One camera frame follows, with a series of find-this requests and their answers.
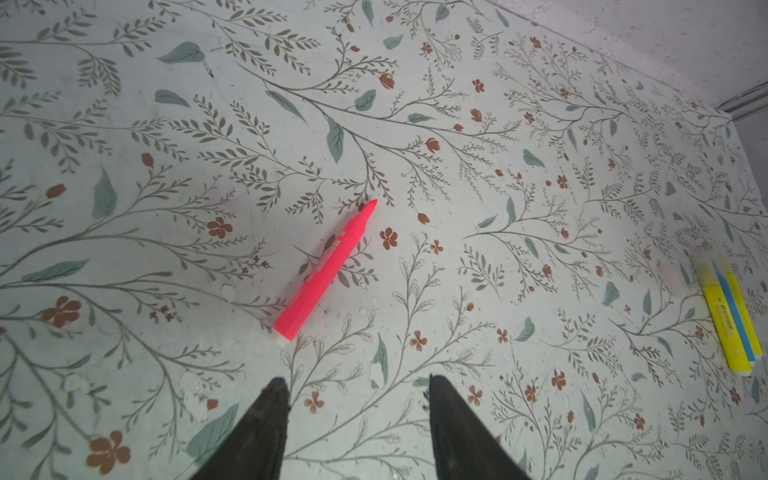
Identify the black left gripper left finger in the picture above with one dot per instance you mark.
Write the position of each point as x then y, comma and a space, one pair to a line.
255, 447

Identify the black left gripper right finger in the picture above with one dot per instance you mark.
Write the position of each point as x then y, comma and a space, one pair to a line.
463, 447

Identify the pink highlighter pen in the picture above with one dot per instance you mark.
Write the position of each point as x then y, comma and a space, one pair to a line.
304, 302

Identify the yellow highlighter pen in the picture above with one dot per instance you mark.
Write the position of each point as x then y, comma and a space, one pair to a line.
725, 326
750, 337

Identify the blue highlighter pen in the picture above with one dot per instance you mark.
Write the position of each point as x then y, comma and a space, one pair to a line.
730, 302

